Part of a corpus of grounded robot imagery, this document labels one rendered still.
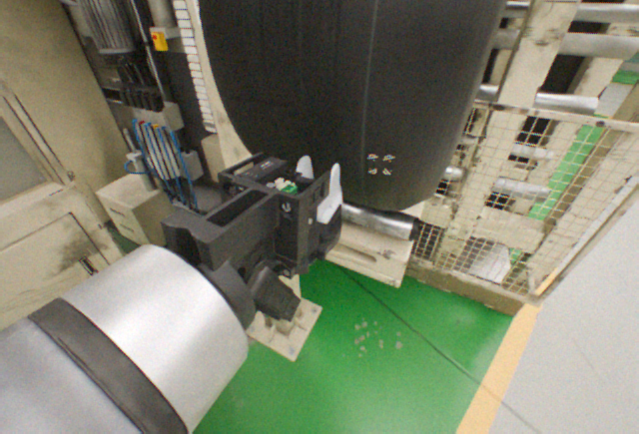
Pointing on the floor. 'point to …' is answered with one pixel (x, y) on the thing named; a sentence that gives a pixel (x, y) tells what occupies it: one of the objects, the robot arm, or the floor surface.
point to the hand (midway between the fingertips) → (328, 191)
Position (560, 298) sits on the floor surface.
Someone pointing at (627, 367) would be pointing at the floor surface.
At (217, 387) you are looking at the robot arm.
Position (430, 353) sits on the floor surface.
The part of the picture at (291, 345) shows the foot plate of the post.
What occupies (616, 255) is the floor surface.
